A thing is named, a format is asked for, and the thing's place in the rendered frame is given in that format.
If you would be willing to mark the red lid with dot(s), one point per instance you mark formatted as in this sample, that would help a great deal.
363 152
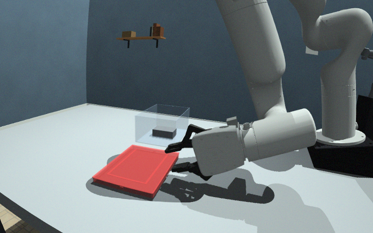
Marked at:
138 170

